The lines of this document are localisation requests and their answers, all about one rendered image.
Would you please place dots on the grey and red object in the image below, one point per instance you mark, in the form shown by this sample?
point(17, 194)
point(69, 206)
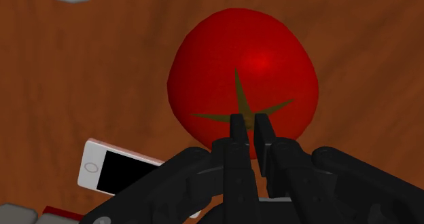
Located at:
point(20, 215)

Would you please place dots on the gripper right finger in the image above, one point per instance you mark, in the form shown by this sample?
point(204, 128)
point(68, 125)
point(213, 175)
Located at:
point(318, 183)

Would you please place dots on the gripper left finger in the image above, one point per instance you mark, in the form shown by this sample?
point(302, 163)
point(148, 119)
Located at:
point(205, 180)

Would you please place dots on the red tomato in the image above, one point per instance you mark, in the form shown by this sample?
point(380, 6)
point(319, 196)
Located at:
point(241, 61)

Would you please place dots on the white smartphone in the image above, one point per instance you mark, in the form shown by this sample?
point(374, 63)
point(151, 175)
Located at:
point(99, 163)

